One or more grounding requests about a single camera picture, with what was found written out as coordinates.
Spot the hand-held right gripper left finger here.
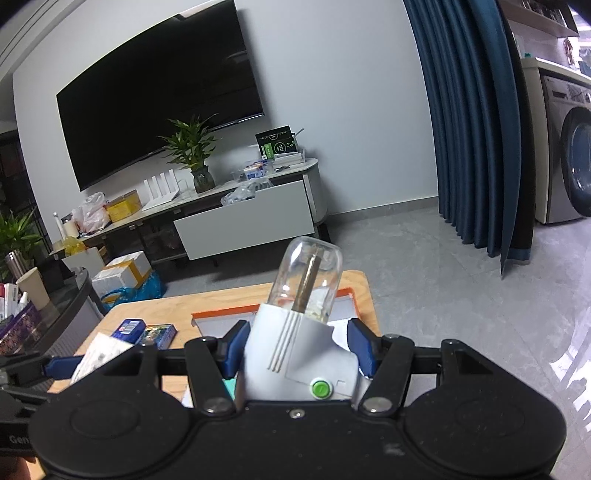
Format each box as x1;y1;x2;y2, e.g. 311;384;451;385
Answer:
108;320;251;415

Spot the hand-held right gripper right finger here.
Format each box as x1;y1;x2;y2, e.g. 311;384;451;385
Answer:
347;318;497;415

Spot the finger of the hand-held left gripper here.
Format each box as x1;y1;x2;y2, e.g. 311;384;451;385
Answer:
0;352;85;386

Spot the orange and white cardboard box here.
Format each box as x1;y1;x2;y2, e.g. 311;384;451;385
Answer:
191;287;358;352

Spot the white box with barcode label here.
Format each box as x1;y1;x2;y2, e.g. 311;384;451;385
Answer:
69;333;134;384

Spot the white mosquito repellent plug bottle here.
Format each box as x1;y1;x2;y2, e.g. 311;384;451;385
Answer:
235;237;372;402

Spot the tiger print playing card box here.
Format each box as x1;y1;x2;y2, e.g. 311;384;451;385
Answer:
136;324;178;350

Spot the black glass side table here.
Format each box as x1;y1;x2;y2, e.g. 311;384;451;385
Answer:
0;268;108;357

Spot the purple patterned tin box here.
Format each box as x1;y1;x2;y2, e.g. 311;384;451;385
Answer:
0;302;44;356

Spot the dark blue rectangular box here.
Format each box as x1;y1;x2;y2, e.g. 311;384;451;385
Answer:
112;318;147;345

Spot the beige paper cup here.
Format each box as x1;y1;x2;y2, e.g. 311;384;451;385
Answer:
16;268;51;311

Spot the row of medicine boxes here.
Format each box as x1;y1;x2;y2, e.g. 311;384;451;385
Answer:
0;282;21;321

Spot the black device stand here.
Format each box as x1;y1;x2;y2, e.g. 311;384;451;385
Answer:
34;263;75;292

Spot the white taped cardboard box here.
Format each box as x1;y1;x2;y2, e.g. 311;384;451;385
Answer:
92;268;136;302
105;251;153;289

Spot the blue plastic bag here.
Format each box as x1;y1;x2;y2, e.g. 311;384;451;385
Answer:
102;272;167;309

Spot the white paper bag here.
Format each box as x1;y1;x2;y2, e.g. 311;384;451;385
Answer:
62;247;107;278

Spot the white cabinet drawer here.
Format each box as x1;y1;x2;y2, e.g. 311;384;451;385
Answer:
173;179;317;261

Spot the green leafy houseplant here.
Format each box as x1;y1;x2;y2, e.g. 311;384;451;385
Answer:
0;208;47;278

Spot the white plastic bag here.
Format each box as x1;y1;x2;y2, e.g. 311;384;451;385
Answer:
71;192;112;234

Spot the clear plastic bag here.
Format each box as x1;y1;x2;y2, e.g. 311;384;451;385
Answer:
221;180;273;207

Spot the white tv cabinet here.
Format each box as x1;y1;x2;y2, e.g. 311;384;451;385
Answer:
51;158;329;268

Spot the white wifi router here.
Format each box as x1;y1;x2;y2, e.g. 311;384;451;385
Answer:
141;168;181;212

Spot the yellow cardboard box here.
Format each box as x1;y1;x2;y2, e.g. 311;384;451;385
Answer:
106;190;141;223

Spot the clear box of small items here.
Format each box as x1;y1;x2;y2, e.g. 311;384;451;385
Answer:
231;161;278;182

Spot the black grid partition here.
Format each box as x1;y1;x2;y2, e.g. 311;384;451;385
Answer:
0;130;51;259

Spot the clear acrylic organizer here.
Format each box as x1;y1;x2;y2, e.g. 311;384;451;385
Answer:
272;147;308;166

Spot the potted plant in glass vase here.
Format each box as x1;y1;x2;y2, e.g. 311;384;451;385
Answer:
158;113;220;193

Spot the black and green box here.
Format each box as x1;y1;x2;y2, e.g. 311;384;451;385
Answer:
255;126;296;161

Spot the dark blue curtain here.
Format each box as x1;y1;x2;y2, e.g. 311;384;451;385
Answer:
403;0;536;278

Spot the silver front-load washing machine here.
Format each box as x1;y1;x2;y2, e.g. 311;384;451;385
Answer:
536;69;591;225

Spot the black wall television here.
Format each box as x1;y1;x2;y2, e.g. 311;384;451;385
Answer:
55;0;265;192

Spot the wall shelf with items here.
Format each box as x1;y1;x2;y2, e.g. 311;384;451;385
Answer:
501;0;580;38

